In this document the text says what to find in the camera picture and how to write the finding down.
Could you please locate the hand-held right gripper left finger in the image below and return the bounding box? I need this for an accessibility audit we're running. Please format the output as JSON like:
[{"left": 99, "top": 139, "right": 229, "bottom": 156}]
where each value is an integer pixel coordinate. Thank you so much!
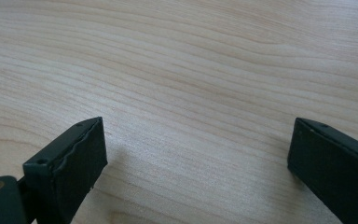
[{"left": 22, "top": 116, "right": 108, "bottom": 224}]

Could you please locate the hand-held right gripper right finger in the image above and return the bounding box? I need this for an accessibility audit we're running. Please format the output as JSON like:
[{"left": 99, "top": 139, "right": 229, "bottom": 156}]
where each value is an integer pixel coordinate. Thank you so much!
[{"left": 286, "top": 117, "right": 358, "bottom": 224}]

